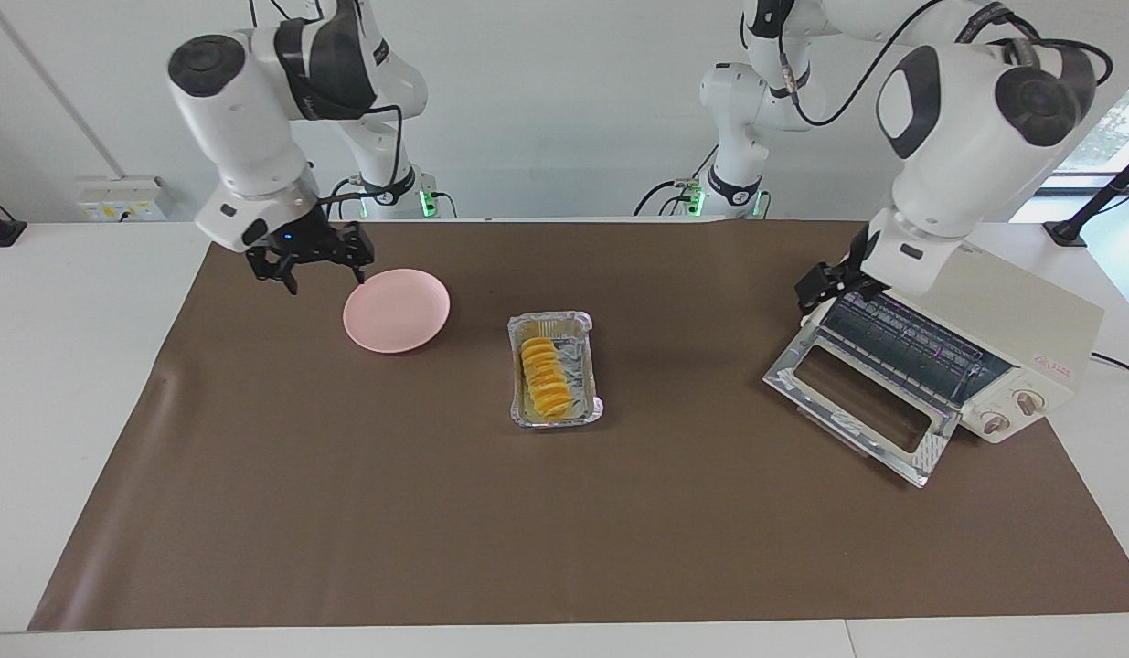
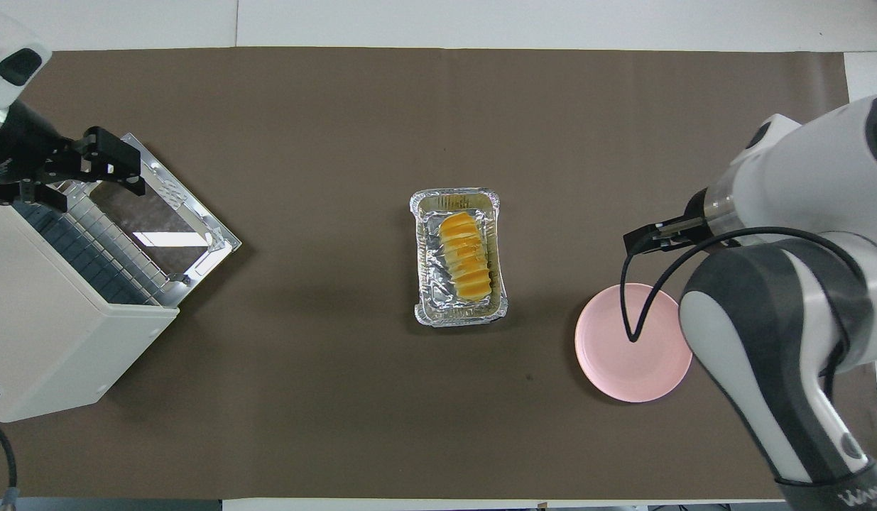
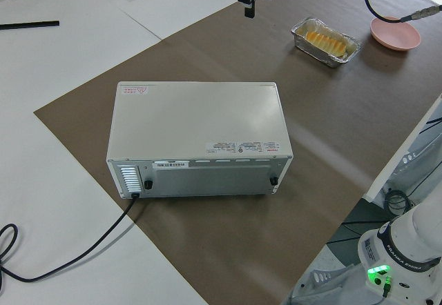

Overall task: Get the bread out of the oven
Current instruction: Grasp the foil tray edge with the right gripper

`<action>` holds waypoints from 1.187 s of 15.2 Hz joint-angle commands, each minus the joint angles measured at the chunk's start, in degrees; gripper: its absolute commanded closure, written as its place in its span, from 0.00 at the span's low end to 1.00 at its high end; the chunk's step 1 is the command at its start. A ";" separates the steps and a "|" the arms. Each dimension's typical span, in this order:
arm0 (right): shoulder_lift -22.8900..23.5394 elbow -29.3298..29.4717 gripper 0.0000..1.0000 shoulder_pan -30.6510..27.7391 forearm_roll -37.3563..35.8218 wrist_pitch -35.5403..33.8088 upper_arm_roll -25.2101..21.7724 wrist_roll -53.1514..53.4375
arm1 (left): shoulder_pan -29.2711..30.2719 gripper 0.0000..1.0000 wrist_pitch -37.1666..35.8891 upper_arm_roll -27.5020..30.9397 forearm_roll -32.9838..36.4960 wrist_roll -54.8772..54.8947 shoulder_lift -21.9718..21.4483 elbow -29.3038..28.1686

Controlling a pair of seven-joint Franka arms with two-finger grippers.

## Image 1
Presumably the brown table mat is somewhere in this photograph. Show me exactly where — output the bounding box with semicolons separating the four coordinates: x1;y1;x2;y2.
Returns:
27;219;1129;631

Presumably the pink round plate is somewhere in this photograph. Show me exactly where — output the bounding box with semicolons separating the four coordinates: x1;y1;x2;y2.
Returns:
343;268;452;355

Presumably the silver glass oven door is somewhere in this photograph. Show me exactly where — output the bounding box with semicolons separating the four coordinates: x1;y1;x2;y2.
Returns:
763;324;963;488

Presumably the sliced yellow bread loaf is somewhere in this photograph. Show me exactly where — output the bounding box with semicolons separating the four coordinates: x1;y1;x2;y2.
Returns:
520;336;572;421

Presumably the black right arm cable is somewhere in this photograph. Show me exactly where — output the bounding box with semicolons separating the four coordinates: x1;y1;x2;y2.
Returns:
326;102;405;220

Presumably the white wall socket box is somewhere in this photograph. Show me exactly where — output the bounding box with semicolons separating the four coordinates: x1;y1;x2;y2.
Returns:
78;176;174;222

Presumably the cream toaster oven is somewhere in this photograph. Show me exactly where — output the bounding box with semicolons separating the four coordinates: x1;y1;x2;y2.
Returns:
800;242;1106;445

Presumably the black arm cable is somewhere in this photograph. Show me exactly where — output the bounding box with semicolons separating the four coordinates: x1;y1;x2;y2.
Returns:
779;0;1115;129
326;102;405;220

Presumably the metal oven wire rack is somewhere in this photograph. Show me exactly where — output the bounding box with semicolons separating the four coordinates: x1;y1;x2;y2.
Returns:
820;291;995;408

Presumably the black left base cable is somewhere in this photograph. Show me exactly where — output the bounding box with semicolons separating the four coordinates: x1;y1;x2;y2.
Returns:
634;142;720;218

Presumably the window with green view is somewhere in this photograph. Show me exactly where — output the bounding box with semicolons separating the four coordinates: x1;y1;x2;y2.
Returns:
1053;71;1129;175

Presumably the black clamp stand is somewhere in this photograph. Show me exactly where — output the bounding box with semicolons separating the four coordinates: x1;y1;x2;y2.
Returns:
1044;146;1129;248

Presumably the aluminium foil tray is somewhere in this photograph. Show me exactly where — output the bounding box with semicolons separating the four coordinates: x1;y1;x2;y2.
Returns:
507;311;605;430

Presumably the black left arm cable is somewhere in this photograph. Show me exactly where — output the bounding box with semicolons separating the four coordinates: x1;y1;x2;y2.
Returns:
779;0;1115;129

